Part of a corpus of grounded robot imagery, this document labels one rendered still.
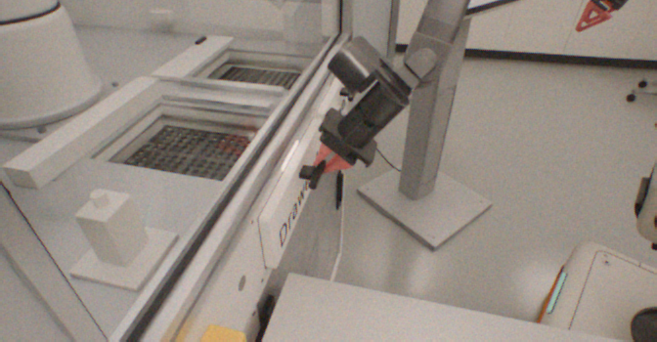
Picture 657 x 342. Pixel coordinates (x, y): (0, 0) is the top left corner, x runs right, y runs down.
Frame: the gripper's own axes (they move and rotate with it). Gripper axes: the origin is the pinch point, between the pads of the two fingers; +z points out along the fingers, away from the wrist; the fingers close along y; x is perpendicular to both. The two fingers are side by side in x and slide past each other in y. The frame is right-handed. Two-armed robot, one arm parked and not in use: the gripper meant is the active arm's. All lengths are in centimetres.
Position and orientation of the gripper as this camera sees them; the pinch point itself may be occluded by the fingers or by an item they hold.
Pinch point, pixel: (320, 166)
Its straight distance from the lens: 67.3
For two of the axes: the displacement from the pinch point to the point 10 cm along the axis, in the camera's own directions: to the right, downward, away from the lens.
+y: -7.8, -5.9, -1.9
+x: -2.4, 5.7, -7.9
